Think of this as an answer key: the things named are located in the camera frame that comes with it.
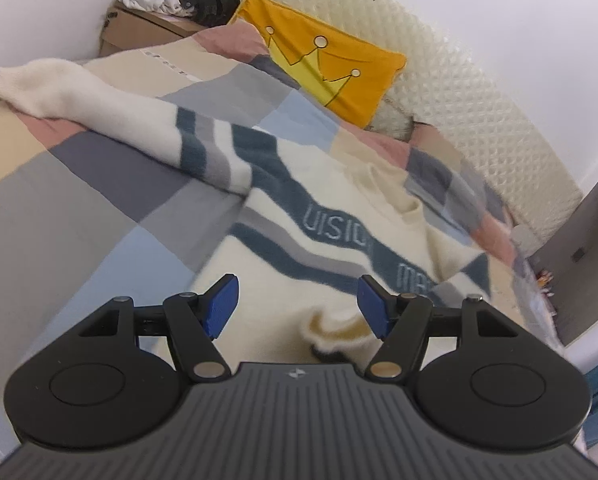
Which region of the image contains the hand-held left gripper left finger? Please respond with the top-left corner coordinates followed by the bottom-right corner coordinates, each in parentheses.
top-left (79, 274), bottom-right (240, 382)

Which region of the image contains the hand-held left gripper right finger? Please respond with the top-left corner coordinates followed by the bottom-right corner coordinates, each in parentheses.
top-left (357, 274), bottom-right (517, 381)

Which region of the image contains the cream sweater with blue stripes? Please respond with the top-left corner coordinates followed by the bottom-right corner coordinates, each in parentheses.
top-left (0, 57), bottom-right (492, 361)

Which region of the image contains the plaid patchwork quilt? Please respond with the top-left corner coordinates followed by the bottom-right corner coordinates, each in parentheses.
top-left (0, 24), bottom-right (570, 441)

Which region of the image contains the grey built-in cabinet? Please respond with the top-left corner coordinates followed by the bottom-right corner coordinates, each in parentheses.
top-left (529, 160), bottom-right (598, 346)

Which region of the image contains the yellow crown print pillow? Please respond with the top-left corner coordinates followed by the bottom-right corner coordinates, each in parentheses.
top-left (227, 0), bottom-right (408, 129)

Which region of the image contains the cream quilted headboard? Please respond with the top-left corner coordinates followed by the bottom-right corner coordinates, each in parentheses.
top-left (266, 0), bottom-right (584, 261)

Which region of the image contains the cardboard box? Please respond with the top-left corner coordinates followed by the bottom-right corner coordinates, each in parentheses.
top-left (98, 2), bottom-right (207, 58)

